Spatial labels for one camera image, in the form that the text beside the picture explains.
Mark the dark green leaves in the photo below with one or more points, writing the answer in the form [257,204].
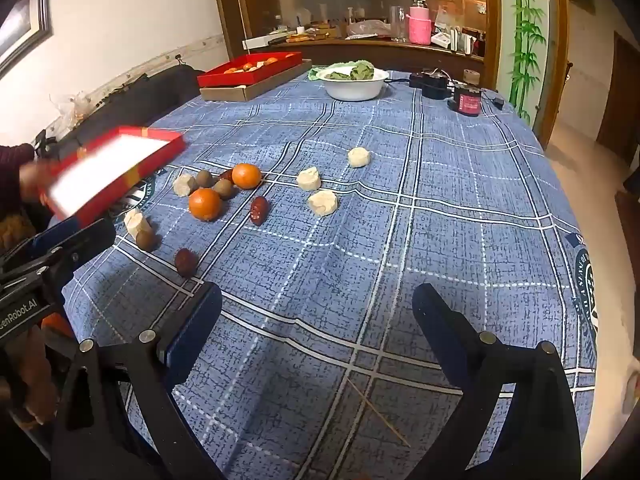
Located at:
[357,71]

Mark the clear plastic bag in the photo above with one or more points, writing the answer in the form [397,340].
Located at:
[367,29]

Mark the small white box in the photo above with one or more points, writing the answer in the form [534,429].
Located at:
[441,40]

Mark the red shallow box white inside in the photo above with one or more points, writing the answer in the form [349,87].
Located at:
[107,172]

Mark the small black adapter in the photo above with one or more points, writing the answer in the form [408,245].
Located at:
[497,102]

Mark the flat white box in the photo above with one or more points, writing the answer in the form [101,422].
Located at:
[265,41]

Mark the pink bottle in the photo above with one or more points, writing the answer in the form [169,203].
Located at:
[420,25]

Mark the beige pastry cube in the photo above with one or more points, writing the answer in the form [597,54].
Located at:
[185,185]

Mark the black charger device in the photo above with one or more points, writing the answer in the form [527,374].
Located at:
[429,84]

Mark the beige round pastry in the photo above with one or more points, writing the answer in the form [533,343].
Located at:
[136,222]
[322,203]
[308,179]
[359,157]

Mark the brown kiwi ball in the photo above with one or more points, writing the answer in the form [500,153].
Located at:
[224,190]
[204,178]

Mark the black sofa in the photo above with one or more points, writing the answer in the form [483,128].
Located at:
[140,95]

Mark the blue plaid tablecloth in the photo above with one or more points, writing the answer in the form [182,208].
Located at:
[380,260]

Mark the thin wooden skewer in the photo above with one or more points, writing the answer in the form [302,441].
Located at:
[375,410]

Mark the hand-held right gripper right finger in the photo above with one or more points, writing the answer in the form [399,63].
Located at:
[440,340]

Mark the light green leaf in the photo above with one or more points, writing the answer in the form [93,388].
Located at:
[314,73]

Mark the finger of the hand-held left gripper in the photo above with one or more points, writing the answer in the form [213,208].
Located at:
[52,235]
[85,242]

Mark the brown longan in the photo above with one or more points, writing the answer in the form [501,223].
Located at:
[145,240]

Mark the green bamboo wall decal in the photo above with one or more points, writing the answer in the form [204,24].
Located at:
[525,35]

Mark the wooden framed glass cabinet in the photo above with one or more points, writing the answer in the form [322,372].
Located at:
[492,20]

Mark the clear crumpled plastic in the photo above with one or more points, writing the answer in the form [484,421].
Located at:
[70,107]

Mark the red box of fruit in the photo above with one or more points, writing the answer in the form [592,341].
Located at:
[225,79]

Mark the clear glass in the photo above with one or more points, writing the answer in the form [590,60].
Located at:
[397,25]

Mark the brown cardboard box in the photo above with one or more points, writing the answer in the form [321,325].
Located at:
[250,91]

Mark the person's left hand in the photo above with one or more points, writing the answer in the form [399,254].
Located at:
[32,375]

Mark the framed wall picture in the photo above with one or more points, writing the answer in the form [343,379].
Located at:
[22,25]

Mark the brown wooden door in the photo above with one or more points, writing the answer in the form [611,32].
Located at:
[620,100]

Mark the white rectangular container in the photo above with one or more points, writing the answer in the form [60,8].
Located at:
[463,41]

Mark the black device with red label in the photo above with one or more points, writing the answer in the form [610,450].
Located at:
[465,101]

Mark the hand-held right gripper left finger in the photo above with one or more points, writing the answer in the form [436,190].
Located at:
[192,340]

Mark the white bowl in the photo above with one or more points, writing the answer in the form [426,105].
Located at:
[352,90]

